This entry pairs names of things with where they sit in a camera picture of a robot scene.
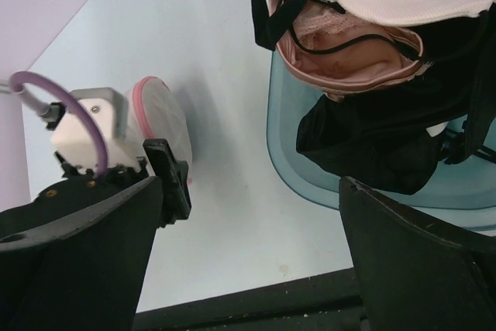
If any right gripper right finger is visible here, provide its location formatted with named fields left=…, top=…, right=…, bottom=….
left=339, top=178, right=495, bottom=330

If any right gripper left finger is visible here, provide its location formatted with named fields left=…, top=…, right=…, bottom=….
left=1, top=177, right=163, bottom=330

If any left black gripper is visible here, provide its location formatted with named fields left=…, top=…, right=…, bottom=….
left=57, top=139, right=191, bottom=228

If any white mesh laundry bag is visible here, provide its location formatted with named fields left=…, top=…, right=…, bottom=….
left=126, top=76, right=193, bottom=166

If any pink lace bra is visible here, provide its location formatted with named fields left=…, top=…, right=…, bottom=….
left=276, top=1, right=431, bottom=102

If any blue translucent plastic basin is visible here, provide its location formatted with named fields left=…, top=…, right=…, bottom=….
left=267, top=53, right=495, bottom=236

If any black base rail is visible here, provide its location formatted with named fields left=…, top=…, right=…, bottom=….
left=133, top=268, right=370, bottom=330

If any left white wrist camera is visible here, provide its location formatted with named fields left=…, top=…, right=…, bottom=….
left=50, top=88, right=140, bottom=176

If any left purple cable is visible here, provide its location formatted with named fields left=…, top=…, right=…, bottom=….
left=10, top=71, right=109, bottom=181

